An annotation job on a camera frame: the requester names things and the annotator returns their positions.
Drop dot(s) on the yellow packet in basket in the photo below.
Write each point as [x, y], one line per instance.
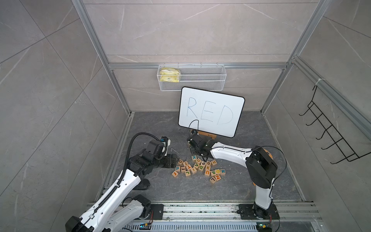
[169, 75]

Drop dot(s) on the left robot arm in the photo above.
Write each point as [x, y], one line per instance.
[103, 216]

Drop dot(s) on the white dry-erase board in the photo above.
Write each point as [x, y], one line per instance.
[213, 112]

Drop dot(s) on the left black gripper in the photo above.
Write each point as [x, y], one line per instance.
[170, 160]

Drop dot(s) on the black oval pad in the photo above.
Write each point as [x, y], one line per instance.
[143, 185]

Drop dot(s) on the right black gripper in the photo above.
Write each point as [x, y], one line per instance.
[192, 152]

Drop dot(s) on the white wire mesh basket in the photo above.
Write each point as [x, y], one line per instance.
[203, 77]

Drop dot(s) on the black wall hook rack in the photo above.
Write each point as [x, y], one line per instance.
[337, 140]

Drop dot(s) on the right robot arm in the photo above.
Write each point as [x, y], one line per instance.
[263, 206]

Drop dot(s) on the wooden easel stand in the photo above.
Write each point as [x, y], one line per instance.
[212, 136]

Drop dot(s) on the metal base rail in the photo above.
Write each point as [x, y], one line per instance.
[228, 217]

